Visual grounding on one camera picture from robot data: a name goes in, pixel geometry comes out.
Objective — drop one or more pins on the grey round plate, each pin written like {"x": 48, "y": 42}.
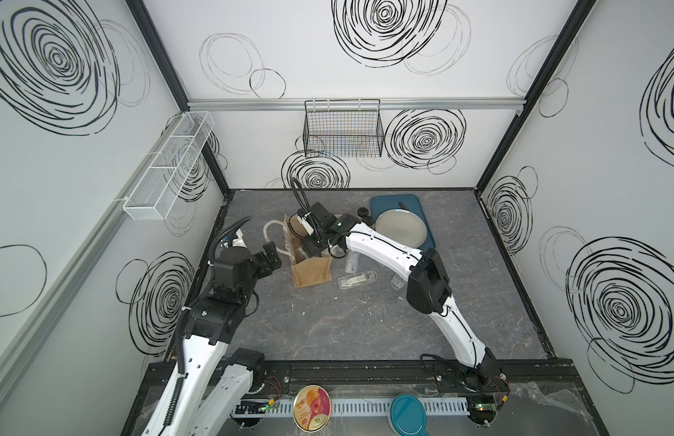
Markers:
{"x": 403, "y": 227}

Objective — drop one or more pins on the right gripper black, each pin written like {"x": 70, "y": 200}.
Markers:
{"x": 308, "y": 250}

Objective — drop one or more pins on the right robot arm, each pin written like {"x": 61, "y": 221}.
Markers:
{"x": 428, "y": 288}

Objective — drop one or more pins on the white wire shelf basket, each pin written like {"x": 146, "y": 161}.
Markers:
{"x": 161, "y": 185}

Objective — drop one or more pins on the teal round lid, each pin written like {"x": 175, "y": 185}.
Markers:
{"x": 407, "y": 416}

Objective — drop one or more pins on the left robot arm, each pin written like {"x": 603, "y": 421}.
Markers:
{"x": 207, "y": 383}

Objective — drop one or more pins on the black wire basket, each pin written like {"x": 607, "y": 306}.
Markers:
{"x": 343, "y": 127}

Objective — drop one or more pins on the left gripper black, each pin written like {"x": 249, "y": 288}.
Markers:
{"x": 265, "y": 268}

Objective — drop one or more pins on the clear compass case horizontal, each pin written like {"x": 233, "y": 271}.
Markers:
{"x": 351, "y": 281}

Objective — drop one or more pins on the clear compass set case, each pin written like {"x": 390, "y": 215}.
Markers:
{"x": 352, "y": 262}

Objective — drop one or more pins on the white slotted cable duct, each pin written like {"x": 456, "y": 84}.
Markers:
{"x": 374, "y": 407}

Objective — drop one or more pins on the teal plastic tray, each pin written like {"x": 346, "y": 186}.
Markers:
{"x": 408, "y": 202}

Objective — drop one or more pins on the canvas tote bag cat print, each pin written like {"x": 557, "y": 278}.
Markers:
{"x": 306, "y": 269}

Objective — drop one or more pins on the clear compass case green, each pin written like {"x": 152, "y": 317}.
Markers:
{"x": 398, "y": 282}

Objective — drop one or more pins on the round pink yellow lid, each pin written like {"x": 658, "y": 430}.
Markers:
{"x": 312, "y": 408}

